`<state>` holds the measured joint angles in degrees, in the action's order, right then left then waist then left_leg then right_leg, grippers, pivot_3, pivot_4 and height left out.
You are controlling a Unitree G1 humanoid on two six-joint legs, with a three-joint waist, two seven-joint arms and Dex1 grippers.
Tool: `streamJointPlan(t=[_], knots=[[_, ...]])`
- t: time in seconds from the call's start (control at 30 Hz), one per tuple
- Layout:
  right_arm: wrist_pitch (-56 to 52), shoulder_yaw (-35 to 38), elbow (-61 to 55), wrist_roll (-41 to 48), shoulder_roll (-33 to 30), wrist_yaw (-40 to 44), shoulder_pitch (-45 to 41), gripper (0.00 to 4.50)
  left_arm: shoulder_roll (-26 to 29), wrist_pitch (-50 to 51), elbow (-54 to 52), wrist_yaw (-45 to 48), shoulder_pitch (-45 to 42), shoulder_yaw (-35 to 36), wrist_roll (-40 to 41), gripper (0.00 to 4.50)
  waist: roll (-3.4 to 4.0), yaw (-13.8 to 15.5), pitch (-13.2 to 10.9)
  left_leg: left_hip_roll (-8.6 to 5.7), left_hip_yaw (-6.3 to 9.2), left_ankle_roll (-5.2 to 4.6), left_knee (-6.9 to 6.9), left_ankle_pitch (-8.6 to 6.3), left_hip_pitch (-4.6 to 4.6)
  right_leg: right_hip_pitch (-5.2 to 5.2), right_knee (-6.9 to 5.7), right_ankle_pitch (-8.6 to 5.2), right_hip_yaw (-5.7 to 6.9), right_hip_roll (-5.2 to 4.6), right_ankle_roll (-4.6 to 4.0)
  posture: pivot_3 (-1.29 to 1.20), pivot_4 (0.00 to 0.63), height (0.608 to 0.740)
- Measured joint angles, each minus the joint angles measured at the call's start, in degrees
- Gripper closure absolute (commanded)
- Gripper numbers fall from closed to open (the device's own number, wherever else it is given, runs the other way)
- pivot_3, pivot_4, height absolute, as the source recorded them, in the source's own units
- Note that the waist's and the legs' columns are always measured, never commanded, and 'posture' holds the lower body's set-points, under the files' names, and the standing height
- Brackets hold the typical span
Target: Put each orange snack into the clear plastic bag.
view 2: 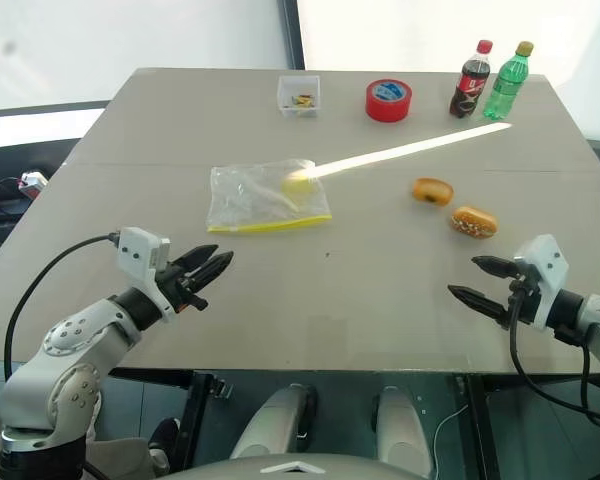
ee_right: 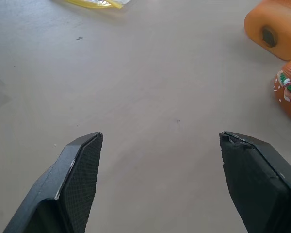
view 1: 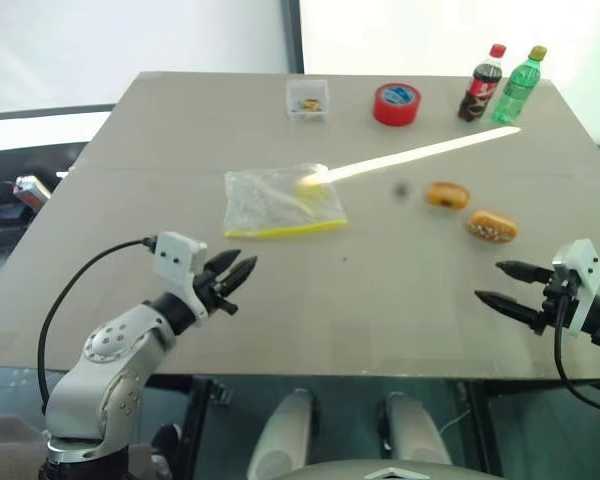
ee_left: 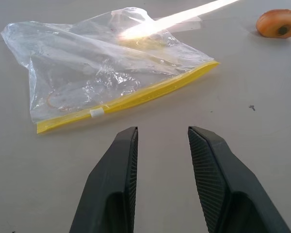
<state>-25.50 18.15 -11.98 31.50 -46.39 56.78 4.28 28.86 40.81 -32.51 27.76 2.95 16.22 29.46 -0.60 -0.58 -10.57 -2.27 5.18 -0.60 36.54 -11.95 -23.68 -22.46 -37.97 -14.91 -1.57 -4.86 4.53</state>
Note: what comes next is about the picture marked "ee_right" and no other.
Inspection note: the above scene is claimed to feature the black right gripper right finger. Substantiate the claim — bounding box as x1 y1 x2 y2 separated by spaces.
219 131 291 233

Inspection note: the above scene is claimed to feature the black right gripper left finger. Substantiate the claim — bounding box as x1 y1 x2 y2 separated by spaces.
2 132 104 233

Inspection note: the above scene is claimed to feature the toy hamburger with sesame bun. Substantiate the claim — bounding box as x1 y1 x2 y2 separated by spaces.
273 57 291 129

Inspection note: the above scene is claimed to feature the orange bread roll dark filling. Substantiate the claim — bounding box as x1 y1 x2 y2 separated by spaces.
244 0 291 61

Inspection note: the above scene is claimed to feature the clear yellow-zip plastic bag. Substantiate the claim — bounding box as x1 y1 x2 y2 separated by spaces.
53 0 131 10

